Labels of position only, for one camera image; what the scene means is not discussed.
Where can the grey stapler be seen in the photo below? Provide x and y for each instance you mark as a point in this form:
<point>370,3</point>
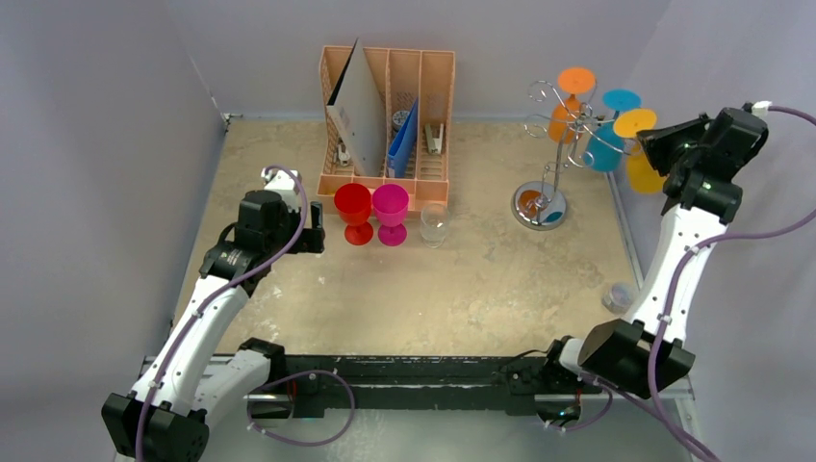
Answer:
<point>434,138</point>

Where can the clear glass wine glass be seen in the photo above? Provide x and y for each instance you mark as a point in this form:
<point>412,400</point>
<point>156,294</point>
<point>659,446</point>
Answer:
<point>435,219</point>

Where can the peach plastic desk organizer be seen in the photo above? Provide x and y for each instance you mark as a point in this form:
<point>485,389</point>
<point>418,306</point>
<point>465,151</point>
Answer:
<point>387,113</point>

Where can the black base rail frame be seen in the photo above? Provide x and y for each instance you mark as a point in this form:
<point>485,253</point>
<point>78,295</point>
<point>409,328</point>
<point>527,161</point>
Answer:
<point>522,385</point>

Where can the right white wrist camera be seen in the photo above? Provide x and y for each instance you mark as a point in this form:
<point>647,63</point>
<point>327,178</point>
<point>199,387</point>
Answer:
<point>759,108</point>

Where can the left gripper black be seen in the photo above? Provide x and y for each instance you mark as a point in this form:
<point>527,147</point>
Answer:
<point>309,238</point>

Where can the chrome wine glass rack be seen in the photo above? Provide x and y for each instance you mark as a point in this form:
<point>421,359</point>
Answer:
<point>541,205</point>

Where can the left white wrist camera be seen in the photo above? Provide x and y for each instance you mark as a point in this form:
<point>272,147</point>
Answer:
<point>280,182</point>

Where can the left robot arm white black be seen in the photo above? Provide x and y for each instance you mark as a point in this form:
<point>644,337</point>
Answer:
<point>229,275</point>

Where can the tape roll in organizer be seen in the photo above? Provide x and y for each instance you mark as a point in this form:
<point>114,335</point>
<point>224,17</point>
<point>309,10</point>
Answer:
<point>399,118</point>

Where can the small clear jar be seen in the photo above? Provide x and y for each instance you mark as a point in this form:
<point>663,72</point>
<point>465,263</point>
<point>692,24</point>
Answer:
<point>619,298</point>

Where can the blue folder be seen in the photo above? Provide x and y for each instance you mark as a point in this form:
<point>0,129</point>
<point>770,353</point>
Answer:
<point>403,145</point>

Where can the blue wine glass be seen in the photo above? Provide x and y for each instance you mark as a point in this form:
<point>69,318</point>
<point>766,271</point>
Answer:
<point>605,149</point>

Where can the yellow wine glass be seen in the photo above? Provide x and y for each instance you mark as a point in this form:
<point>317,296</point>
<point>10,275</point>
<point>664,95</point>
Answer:
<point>642,177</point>

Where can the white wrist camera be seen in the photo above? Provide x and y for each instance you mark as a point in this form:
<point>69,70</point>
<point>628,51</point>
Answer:
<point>759,108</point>
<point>280,182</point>

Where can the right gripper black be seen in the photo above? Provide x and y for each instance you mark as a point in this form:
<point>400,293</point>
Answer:
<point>667,140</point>

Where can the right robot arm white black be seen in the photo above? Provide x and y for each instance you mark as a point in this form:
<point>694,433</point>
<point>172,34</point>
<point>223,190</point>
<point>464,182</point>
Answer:
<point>642,352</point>

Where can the grey white folder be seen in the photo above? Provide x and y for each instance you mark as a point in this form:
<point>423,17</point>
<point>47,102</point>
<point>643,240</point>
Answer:
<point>358,113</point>

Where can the pink wine glass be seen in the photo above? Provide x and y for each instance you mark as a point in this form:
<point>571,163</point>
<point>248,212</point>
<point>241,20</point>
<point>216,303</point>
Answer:
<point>390,206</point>

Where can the orange wine glass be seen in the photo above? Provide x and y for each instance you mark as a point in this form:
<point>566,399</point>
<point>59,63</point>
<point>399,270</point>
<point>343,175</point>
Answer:
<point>574,81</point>

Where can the red wine glass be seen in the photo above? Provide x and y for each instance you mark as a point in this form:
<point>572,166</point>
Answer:
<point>353,204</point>

